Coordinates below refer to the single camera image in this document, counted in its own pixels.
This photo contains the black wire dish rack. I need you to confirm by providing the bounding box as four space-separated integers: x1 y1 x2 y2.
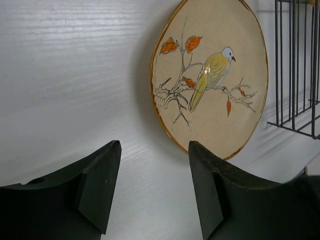
268 0 320 140

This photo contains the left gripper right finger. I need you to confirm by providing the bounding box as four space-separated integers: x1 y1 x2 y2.
188 141 320 240

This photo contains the beige bird plate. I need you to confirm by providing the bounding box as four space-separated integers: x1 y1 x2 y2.
150 0 269 160

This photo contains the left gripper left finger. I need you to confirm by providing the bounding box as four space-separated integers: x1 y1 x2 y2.
0 140 122 240

